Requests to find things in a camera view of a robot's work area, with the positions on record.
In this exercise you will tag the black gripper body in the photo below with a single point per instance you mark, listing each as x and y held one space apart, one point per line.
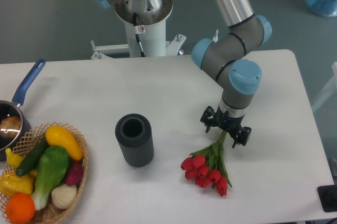
227 121

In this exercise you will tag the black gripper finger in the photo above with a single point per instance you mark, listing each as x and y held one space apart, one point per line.
241 135
208 118

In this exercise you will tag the red tulip bouquet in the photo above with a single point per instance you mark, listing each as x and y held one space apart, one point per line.
207 167

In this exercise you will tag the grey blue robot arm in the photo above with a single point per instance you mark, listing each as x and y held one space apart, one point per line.
223 60

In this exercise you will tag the dark grey ribbed vase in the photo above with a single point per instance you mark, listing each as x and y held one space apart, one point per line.
134 135

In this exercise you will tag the black device at edge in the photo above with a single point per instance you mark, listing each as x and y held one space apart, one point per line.
327 196

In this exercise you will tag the purple red onion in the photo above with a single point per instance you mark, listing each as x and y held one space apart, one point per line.
74 174

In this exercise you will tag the yellow squash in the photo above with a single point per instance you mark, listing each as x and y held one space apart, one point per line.
58 135

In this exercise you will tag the green bok choy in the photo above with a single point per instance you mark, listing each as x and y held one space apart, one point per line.
51 169

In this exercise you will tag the woven wicker basket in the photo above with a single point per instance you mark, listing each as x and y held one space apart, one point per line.
52 214

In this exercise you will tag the white garlic bulb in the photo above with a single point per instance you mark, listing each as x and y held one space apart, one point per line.
63 196

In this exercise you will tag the green cucumber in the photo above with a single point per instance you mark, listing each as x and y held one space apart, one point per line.
31 160

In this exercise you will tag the brown bread roll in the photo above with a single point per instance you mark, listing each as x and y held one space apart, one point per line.
10 127

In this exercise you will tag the orange fruit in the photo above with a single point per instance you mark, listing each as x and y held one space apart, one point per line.
20 208

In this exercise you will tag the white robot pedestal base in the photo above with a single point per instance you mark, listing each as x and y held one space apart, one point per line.
145 27

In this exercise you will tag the blue handled saucepan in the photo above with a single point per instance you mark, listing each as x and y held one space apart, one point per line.
13 107

